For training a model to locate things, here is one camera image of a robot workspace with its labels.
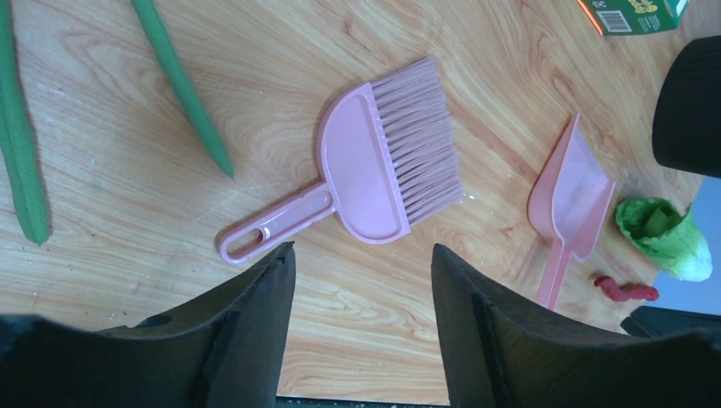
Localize pink hand brush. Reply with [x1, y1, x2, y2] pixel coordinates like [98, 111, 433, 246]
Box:
[218, 57, 464, 264]

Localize yellow green carton box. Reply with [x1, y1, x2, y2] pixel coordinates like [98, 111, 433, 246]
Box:
[576, 0, 689, 37]

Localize red chili pepper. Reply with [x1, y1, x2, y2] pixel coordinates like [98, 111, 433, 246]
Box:
[593, 275, 660, 303]

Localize green white napa cabbage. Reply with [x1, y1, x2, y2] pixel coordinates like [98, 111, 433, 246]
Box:
[614, 197, 713, 282]

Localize black trash bin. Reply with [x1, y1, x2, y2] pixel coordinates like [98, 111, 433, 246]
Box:
[651, 36, 720, 178]

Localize green long beans bunch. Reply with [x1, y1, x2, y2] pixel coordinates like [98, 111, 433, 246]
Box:
[1, 1, 235, 246]

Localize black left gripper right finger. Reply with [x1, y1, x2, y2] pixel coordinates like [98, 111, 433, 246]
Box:
[431, 244, 720, 407]

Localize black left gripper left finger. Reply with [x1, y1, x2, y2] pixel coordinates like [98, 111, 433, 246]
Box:
[1, 242, 296, 407]

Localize pink plastic dustpan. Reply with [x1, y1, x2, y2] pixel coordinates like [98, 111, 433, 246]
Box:
[527, 114, 616, 310]

